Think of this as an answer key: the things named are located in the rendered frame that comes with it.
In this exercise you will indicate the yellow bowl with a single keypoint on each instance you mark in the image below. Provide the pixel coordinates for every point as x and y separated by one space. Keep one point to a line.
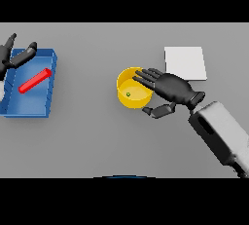
133 97

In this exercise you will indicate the blue tray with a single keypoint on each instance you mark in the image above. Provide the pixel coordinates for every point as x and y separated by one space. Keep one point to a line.
29 102

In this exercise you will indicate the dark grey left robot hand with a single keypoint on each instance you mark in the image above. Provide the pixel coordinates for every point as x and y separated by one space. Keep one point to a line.
17 59

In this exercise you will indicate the pale square measuring scale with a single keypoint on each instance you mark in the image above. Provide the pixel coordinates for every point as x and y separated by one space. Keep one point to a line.
185 63

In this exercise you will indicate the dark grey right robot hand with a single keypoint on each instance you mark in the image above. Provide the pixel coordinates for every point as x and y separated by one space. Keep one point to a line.
171 87

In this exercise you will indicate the red beaker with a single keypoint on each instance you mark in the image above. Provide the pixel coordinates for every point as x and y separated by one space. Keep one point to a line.
34 81

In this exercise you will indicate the green nut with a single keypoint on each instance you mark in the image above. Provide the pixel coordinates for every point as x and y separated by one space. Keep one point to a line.
128 94

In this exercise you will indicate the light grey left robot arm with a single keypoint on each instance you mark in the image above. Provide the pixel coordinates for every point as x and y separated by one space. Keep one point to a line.
1 91

